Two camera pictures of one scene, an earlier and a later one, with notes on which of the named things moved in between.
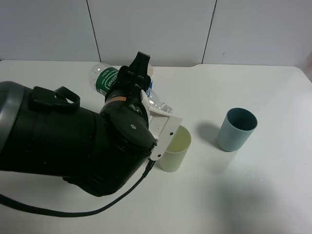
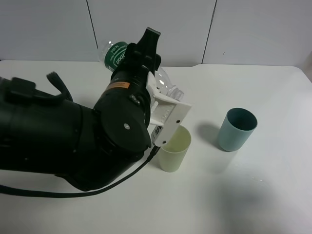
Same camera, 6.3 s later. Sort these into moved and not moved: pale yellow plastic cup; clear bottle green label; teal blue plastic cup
Moved: clear bottle green label
Not moved: pale yellow plastic cup; teal blue plastic cup
